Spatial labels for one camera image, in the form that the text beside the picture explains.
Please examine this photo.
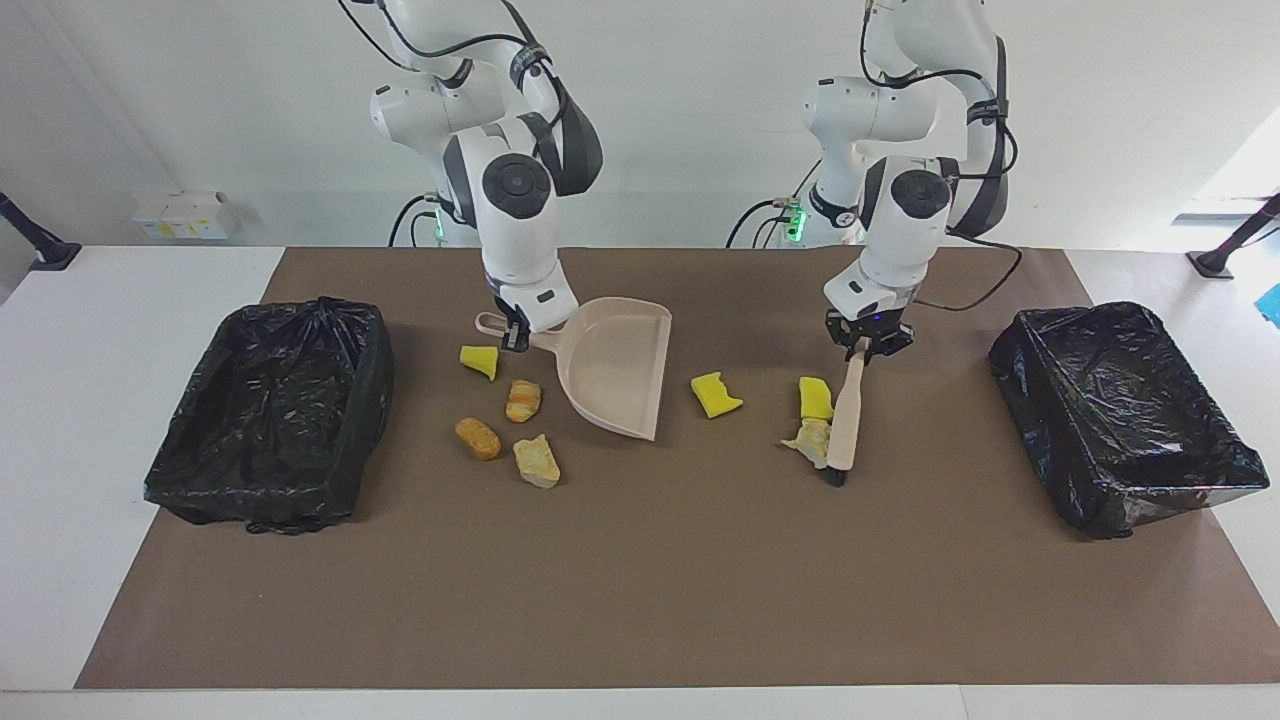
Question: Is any beige hand brush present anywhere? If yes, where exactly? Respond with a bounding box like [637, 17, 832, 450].
[820, 338, 869, 489]

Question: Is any beige plastic dustpan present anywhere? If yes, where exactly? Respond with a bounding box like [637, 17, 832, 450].
[474, 296, 674, 442]

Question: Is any brown bread roll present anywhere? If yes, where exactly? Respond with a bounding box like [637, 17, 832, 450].
[455, 417, 502, 462]

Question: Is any torn orange-crust bread piece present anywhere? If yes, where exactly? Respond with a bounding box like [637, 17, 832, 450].
[780, 417, 833, 470]

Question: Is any pale bread chunk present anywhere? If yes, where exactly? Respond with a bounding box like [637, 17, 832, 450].
[513, 433, 562, 490]

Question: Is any notched yellow sponge piece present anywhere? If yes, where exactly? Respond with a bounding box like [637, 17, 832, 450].
[690, 371, 745, 420]

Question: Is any bin lined with black bag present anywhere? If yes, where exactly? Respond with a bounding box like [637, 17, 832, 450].
[143, 296, 396, 536]
[988, 301, 1271, 541]

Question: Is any brown table mat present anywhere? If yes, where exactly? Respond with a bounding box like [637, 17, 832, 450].
[75, 247, 1280, 691]

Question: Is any black stand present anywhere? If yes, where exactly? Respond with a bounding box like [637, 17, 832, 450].
[0, 190, 83, 272]
[1187, 193, 1280, 280]

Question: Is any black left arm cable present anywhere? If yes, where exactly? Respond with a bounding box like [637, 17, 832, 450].
[858, 0, 1024, 313]

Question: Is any black base cable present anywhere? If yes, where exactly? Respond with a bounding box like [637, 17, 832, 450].
[387, 194, 441, 248]
[726, 160, 823, 249]

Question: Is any white wall socket box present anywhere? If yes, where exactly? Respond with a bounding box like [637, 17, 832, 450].
[132, 190, 239, 241]

